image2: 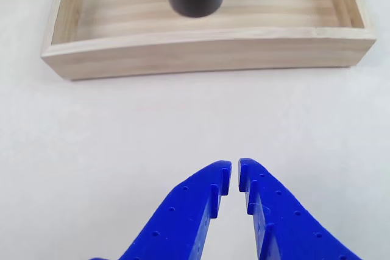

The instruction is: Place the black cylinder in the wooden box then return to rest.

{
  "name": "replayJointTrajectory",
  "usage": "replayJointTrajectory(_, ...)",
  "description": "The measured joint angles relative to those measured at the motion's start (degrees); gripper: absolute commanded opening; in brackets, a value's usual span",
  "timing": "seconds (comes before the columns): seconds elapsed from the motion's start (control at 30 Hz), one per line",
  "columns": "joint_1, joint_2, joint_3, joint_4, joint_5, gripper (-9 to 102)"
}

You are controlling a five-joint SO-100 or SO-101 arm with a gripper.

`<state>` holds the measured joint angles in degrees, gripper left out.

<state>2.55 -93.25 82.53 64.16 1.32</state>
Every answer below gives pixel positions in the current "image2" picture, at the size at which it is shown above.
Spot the light wooden box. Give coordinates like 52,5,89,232
41,0,378,82

